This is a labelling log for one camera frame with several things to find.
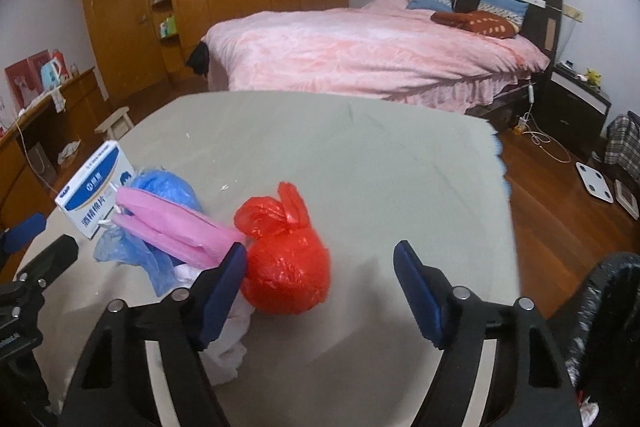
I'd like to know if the white blue box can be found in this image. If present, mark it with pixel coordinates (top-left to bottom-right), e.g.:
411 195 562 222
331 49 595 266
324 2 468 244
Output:
54 140 136 239

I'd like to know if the white plastic bag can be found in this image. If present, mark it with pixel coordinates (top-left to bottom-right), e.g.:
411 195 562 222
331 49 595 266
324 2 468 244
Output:
200 291 255 386

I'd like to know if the blue plastic bag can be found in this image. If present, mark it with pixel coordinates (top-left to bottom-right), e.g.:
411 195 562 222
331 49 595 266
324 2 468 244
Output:
93 168 203 296

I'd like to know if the pink foam net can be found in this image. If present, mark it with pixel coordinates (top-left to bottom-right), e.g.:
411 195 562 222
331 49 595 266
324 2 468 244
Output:
112 187 246 270

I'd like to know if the red plastic bag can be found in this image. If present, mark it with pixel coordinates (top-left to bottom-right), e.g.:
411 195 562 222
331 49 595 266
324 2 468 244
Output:
233 182 331 315

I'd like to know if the black trash bin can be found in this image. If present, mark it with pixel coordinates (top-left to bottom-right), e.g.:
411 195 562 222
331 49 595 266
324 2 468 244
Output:
548 253 639 426

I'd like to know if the wooden side desk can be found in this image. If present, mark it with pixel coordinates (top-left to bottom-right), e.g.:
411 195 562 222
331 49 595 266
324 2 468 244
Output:
1 68 111 230

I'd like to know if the white wooden stool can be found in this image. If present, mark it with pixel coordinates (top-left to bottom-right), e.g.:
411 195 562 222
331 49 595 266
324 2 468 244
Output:
94 106 134 141

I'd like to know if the red picture box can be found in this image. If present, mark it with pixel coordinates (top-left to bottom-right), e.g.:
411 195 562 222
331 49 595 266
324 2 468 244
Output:
4 50 51 109

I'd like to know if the light blue kettle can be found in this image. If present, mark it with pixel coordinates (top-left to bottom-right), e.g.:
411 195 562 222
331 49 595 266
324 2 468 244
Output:
40 57 67 91

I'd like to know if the white bathroom scale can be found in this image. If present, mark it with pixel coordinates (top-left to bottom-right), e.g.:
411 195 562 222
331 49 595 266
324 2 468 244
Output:
575 161 614 204

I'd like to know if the black garment on bed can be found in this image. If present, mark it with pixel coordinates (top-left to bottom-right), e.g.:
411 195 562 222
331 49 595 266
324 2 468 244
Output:
186 41 210 76

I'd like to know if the plaid bag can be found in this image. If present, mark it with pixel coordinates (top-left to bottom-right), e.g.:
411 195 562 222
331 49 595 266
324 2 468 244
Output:
604 110 640 183

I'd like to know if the dark nightstand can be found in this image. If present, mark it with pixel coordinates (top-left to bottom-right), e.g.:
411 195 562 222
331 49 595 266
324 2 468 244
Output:
534 65 611 161

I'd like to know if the yellow toy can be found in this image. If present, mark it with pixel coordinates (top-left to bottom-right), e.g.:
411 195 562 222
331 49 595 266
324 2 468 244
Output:
586 68 602 88

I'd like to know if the brown dotted pillow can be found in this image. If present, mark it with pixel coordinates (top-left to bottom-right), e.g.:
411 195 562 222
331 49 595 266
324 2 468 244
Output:
431 11 518 39

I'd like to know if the pink bed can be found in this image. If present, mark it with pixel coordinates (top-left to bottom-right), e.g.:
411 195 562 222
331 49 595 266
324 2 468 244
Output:
201 0 550 114

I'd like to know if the blue pillow right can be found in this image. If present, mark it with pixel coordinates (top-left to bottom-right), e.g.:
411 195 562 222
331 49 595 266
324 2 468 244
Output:
477 0 529 28

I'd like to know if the blue pillow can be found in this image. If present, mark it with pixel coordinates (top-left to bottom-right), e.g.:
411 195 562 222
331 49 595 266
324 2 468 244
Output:
477 0 529 28
407 0 454 13

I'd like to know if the blue pillow left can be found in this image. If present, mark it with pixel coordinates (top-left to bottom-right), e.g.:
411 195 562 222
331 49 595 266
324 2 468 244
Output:
407 0 454 13

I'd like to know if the white charger cable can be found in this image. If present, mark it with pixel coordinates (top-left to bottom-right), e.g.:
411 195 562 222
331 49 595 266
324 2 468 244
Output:
516 81 573 165

